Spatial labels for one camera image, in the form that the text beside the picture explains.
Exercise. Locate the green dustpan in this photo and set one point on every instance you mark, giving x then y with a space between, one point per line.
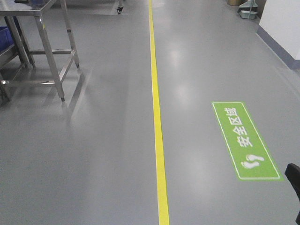
248 10

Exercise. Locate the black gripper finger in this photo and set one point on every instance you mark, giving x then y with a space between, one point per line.
292 172

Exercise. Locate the brown cylindrical bin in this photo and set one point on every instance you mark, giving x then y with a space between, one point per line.
235 2

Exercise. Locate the blue bin beside table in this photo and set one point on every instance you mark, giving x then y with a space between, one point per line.
5 38

